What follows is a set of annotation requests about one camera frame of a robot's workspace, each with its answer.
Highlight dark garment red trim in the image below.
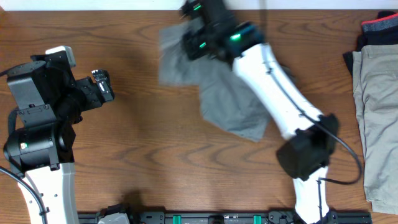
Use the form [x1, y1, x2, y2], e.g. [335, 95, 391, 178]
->
[354, 11, 397, 57]

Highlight grey shorts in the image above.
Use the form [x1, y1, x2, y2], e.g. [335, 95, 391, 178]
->
[157, 17, 296, 143]

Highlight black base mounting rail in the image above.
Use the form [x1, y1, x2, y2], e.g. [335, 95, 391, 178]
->
[77, 203, 373, 224]

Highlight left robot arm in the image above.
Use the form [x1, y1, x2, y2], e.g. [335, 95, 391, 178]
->
[3, 45, 115, 223]

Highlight beige folded shorts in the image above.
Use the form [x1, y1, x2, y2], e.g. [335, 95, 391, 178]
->
[353, 45, 397, 214]

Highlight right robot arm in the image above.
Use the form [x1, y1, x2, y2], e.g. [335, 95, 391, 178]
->
[180, 0, 338, 223]

